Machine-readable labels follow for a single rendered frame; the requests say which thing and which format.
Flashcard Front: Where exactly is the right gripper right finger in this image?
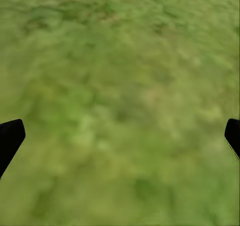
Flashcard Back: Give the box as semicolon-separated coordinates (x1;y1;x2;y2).
224;118;240;158

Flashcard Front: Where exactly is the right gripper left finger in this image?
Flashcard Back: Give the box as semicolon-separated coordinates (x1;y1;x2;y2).
0;119;26;178

